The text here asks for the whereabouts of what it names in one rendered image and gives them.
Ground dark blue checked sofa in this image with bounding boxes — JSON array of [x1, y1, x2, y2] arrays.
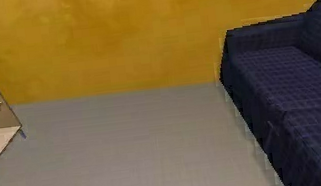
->
[[211, 0, 321, 186]]

